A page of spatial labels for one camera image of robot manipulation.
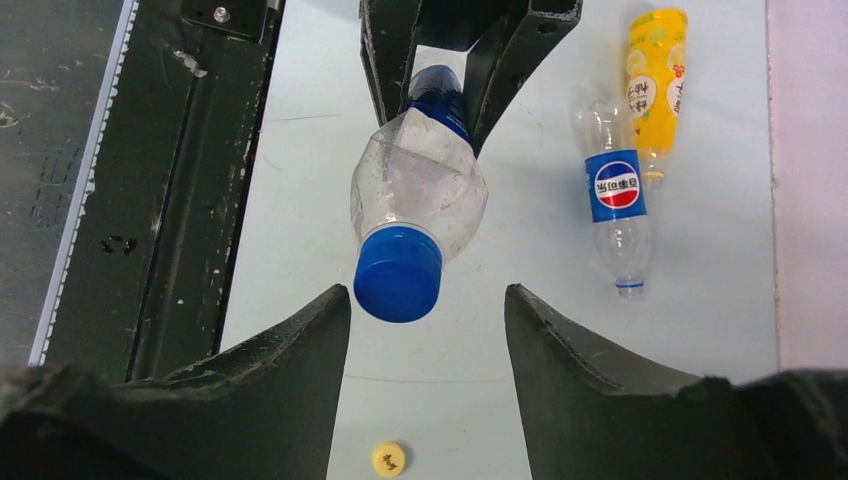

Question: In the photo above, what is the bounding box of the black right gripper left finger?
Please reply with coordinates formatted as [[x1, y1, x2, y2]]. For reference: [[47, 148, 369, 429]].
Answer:
[[1, 285, 351, 479]]

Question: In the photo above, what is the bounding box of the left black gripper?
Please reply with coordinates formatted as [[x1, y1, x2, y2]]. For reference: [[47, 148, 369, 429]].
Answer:
[[359, 0, 583, 154]]

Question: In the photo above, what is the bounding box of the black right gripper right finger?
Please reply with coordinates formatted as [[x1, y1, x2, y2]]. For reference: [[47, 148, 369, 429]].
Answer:
[[504, 284, 847, 479]]

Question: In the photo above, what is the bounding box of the clear crushed bottle blue label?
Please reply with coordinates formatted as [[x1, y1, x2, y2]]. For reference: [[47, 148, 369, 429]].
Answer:
[[350, 64, 489, 262]]

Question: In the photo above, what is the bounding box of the blue bottle cap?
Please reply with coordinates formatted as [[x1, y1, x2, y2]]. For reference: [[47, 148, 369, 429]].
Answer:
[[353, 225, 444, 323]]

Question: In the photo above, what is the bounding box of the yellow bottle cap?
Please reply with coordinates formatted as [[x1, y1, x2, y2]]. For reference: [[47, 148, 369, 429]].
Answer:
[[371, 441, 407, 479]]

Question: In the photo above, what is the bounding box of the lying uncapped Pepsi bottle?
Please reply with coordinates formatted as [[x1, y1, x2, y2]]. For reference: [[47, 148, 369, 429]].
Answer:
[[574, 98, 652, 298]]

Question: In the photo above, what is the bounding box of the yellow juice bottle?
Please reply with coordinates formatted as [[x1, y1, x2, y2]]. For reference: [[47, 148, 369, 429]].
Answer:
[[625, 8, 688, 188]]

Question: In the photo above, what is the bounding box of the grey slotted cable duct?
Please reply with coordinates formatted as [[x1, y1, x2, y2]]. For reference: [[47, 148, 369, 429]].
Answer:
[[27, 0, 139, 366]]

